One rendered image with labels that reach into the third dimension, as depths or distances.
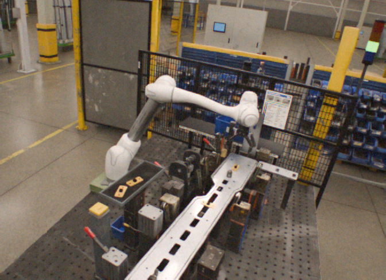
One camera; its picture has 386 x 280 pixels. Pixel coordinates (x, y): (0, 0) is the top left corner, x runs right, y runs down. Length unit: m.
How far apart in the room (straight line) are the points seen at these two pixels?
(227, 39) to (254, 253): 7.07
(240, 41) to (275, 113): 6.04
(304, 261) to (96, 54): 3.52
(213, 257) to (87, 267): 0.72
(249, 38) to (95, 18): 5.04
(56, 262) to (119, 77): 2.85
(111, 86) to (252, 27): 5.01
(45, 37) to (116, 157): 7.26
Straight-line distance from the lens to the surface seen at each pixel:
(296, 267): 1.87
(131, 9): 3.83
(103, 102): 4.34
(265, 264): 1.81
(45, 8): 8.97
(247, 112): 1.58
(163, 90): 1.76
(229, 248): 1.81
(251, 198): 1.81
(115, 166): 2.01
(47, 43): 9.01
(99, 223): 1.33
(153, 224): 1.35
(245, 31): 8.23
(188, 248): 1.38
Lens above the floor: 2.02
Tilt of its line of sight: 26 degrees down
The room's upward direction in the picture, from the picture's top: 7 degrees clockwise
